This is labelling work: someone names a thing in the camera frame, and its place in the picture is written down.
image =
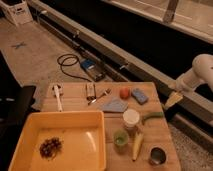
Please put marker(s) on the metal cup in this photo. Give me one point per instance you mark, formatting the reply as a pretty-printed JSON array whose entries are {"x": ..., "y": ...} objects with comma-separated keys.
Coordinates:
[{"x": 157, "y": 156}]

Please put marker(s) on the blue folded cloth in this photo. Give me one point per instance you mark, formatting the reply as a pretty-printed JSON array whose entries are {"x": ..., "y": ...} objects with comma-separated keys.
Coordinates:
[{"x": 115, "y": 105}]

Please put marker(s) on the white cardboard box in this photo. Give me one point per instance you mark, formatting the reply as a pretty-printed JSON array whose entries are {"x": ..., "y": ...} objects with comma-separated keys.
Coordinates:
[{"x": 18, "y": 13}]

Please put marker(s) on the blue sponge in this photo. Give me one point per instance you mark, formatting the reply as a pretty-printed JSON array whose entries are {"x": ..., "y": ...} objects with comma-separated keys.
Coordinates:
[{"x": 139, "y": 96}]

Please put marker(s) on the orange red ball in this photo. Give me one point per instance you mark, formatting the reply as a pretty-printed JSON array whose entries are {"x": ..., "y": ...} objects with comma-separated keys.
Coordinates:
[{"x": 124, "y": 93}]

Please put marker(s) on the yellow plastic tray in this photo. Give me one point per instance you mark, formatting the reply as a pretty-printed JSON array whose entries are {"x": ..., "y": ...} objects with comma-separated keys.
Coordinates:
[{"x": 82, "y": 136}]

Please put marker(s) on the dark grape bunch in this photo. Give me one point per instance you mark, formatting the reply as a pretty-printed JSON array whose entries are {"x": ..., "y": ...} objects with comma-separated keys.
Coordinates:
[{"x": 50, "y": 147}]

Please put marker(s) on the green cucumber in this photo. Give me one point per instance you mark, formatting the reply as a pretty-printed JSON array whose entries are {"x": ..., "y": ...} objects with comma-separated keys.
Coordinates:
[{"x": 152, "y": 115}]

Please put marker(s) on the black chair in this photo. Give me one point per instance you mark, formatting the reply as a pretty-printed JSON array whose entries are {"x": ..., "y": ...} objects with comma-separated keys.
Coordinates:
[{"x": 12, "y": 125}]

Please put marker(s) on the white lidded jar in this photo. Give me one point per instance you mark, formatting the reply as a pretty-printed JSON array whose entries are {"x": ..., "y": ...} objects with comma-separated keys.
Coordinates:
[{"x": 130, "y": 118}]

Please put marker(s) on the green cup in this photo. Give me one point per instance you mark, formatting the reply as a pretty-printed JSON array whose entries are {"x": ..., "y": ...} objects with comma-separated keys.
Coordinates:
[{"x": 120, "y": 138}]

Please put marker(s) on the blue black power device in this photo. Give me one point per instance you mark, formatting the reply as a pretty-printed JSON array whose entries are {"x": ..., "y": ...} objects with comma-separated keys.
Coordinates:
[{"x": 92, "y": 69}]

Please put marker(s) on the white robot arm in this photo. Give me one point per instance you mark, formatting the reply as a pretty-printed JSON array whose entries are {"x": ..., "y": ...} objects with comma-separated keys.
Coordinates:
[{"x": 200, "y": 73}]

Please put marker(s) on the small wooden block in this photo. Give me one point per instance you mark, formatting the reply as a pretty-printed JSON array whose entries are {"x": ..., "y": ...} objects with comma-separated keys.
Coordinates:
[{"x": 90, "y": 91}]

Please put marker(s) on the metal fork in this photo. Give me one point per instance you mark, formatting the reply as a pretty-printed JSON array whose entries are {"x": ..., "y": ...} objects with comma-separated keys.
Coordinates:
[{"x": 105, "y": 93}]

